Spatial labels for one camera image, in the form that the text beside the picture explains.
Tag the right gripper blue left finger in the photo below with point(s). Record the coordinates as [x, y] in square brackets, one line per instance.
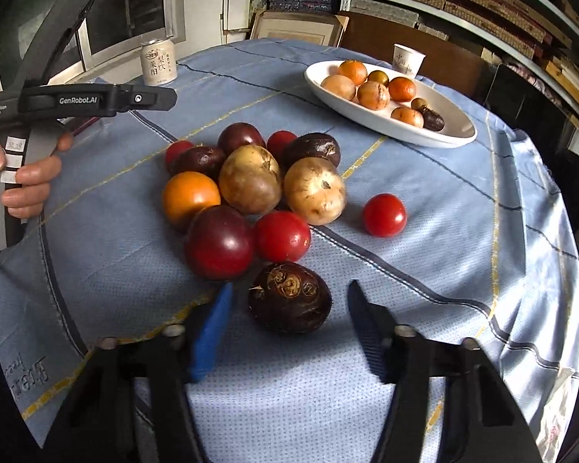
[208, 323]

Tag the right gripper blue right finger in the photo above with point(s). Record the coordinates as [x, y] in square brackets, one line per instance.
[372, 326]

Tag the dark red plum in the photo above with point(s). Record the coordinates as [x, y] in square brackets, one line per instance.
[239, 134]
[219, 244]

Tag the small red tomato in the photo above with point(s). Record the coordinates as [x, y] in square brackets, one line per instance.
[175, 150]
[277, 143]

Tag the tan onion-like fruit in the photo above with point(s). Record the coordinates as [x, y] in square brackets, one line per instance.
[314, 190]

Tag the dark brown passion fruit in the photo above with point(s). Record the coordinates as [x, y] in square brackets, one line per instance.
[207, 160]

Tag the dark purple passion fruit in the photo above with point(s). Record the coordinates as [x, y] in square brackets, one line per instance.
[313, 145]

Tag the yellow-brown passion fruit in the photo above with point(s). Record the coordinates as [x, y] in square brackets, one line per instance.
[250, 180]

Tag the small red tomato back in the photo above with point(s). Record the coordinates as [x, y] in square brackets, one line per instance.
[277, 143]

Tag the spotted orange persimmon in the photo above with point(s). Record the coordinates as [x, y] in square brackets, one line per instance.
[408, 116]

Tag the wrinkled dark passion fruit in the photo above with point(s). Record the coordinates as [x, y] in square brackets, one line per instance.
[432, 121]

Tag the small brown fruit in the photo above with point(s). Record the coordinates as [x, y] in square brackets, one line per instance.
[418, 103]

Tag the large tan round fruit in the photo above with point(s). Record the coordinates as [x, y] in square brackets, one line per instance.
[340, 85]

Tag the greenish orange mandarin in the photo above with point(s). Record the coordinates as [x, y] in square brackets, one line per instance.
[379, 76]

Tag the red cherry tomato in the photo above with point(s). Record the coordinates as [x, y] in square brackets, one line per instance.
[281, 236]

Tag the bright orange mandarin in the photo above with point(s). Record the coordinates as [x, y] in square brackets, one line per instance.
[354, 70]

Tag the person's left hand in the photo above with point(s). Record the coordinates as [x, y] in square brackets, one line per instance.
[27, 201]

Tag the white beverage can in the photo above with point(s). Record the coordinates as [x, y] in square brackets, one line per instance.
[158, 62]

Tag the light blue checked tablecloth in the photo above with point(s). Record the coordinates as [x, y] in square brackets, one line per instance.
[487, 252]

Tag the white oval plate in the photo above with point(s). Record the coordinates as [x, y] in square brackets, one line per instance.
[458, 128]

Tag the white paper cup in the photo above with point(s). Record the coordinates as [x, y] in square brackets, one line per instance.
[406, 60]

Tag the brown wooden board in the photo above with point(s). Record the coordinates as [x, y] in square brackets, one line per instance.
[446, 63]

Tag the metal shelf with boxes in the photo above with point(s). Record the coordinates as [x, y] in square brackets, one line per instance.
[539, 37]

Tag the window with white frame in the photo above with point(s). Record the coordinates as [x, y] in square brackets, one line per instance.
[114, 30]

